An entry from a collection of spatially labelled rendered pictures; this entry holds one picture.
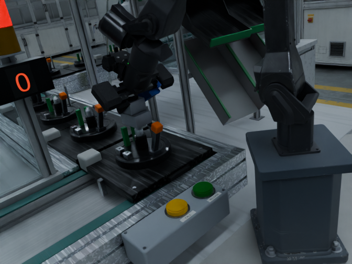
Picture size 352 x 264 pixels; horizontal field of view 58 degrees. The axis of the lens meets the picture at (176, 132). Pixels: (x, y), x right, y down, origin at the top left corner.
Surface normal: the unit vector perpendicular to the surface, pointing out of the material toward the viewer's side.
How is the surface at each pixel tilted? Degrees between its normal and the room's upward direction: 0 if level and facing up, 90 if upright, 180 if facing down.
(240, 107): 45
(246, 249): 0
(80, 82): 90
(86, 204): 0
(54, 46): 90
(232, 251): 0
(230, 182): 90
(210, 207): 90
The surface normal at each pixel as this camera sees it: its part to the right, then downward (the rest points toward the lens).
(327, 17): -0.73, 0.38
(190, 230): 0.66, 0.22
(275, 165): -0.15, -0.90
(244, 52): 0.27, -0.44
